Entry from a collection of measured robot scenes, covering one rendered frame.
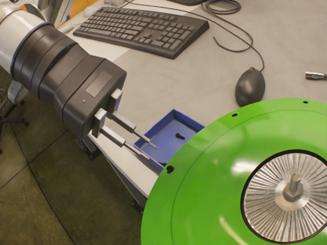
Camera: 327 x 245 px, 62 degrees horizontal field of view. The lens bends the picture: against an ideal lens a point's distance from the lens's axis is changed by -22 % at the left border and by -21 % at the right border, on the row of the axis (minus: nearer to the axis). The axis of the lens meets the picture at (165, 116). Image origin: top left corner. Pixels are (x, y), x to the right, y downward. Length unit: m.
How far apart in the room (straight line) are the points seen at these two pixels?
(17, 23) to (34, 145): 1.98
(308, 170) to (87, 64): 0.24
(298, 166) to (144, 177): 0.32
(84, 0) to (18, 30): 0.92
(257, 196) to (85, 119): 0.17
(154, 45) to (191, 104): 0.22
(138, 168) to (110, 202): 1.15
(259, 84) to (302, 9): 0.40
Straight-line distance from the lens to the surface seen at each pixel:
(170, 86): 0.69
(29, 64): 0.33
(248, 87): 0.60
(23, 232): 1.95
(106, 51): 0.89
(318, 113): 0.38
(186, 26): 0.81
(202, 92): 0.65
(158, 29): 0.85
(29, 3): 0.69
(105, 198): 1.73
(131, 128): 0.35
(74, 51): 0.34
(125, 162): 0.59
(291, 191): 0.28
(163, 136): 0.60
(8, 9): 0.38
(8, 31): 0.36
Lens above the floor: 1.35
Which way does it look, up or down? 44 degrees down
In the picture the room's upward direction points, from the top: 21 degrees counter-clockwise
